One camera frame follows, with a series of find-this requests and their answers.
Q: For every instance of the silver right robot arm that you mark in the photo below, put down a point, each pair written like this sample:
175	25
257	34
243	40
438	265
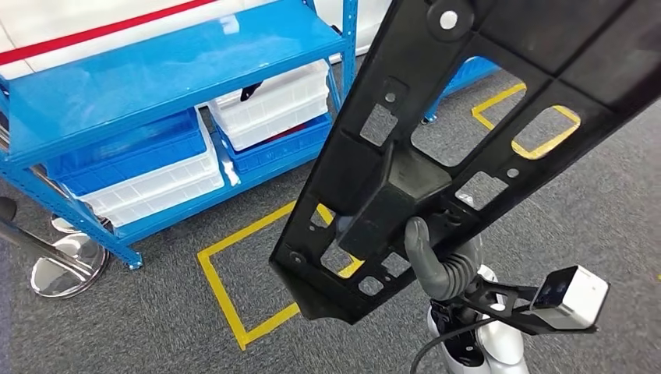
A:
501	340

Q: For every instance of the chrome stanchion post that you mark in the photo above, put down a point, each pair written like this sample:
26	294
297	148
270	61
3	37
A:
62	226
72	273

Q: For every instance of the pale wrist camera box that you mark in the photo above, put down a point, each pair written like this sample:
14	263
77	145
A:
578	299

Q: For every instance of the red barrier belt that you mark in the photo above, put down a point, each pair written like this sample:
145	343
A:
77	38

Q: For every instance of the black plastic plate frame part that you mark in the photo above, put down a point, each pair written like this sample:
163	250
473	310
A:
516	51

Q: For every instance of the white car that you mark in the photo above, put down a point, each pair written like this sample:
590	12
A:
31	20

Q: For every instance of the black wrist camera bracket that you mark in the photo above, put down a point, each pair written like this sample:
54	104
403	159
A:
516	320

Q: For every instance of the blue metal shelf rack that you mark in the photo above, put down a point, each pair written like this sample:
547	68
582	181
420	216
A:
155	67
465	72

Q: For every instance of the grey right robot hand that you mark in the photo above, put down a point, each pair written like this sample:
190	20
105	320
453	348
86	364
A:
444	279

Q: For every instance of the small black object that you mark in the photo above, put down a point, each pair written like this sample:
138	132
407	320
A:
250	92

